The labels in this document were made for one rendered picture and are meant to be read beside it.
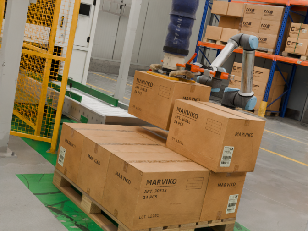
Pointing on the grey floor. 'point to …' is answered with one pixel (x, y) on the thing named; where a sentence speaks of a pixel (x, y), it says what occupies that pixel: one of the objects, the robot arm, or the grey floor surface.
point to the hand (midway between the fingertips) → (194, 68)
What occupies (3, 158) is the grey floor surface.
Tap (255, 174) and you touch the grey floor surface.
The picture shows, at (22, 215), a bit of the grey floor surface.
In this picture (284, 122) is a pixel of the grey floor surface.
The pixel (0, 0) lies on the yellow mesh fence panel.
